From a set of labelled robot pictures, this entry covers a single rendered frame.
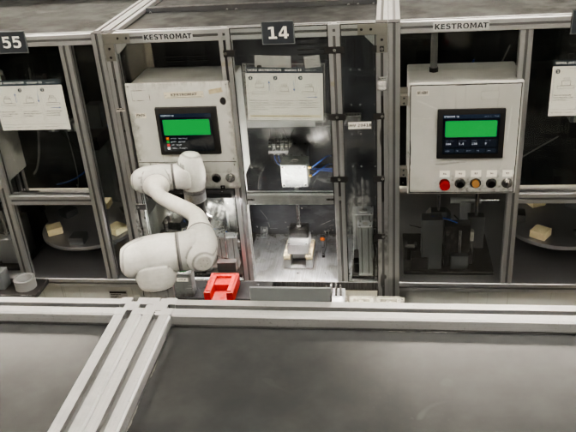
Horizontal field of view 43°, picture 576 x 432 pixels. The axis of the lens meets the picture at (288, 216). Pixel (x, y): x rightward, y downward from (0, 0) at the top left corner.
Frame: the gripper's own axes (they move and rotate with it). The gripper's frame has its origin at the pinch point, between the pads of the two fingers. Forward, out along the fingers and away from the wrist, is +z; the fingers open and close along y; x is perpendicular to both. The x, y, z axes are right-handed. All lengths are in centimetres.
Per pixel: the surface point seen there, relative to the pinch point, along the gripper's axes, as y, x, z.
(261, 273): -20.5, -17.5, 24.0
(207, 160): -3.9, -8.6, -34.5
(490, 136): -115, -17, -46
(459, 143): -104, -16, -43
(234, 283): -13.3, 0.4, 18.5
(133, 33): 20, -8, -87
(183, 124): 3, -6, -51
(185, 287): 7.3, 5.3, 19.5
